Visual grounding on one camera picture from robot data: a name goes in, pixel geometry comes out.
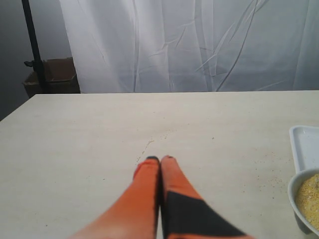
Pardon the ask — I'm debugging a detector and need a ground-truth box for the black orange left gripper left finger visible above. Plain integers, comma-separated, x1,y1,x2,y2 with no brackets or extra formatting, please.
71,156,160,239

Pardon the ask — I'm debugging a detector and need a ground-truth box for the black orange left gripper right finger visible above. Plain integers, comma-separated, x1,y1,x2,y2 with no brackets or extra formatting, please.
161,156,252,239

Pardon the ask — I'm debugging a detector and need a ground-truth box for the brown granular powder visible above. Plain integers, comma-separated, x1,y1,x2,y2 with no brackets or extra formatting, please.
295,174,319,231

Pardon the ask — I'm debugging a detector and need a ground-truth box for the white ceramic bowl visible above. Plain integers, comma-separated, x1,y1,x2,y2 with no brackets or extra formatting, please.
288,168,319,236

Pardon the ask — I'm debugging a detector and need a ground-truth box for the white rectangular plastic tray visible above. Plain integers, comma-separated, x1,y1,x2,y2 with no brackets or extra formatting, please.
289,125,319,174

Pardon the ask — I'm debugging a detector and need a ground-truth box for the brown cardboard box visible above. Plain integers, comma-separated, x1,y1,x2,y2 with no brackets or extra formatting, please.
23,57,80,98

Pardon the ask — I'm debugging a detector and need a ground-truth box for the white wrinkled backdrop curtain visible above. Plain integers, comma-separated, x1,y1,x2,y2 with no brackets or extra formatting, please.
60,0,319,93

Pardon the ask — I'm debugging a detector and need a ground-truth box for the black vertical stand pole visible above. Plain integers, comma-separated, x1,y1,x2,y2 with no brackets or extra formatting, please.
21,0,50,94

